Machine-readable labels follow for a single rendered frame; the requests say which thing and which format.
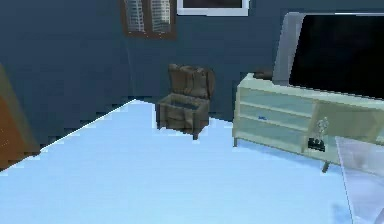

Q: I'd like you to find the brown armchair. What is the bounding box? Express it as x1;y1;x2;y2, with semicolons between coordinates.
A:
155;63;216;141

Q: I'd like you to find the small dark brown object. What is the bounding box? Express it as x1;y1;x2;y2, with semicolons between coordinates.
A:
252;67;275;80

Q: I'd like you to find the pale green television stand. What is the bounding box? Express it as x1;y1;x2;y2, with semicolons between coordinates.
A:
232;72;384;174

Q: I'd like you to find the white framed picture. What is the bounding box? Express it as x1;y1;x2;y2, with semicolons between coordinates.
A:
176;0;250;17

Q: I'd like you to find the brown framed window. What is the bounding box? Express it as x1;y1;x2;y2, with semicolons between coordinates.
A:
120;0;178;40

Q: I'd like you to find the black television set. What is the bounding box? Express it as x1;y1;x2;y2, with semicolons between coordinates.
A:
272;11;384;100

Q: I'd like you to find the brown wooden door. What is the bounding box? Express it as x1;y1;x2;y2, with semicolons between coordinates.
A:
0;63;42;172

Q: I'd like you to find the pale glass table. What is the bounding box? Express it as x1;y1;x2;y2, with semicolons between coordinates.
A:
334;135;384;224

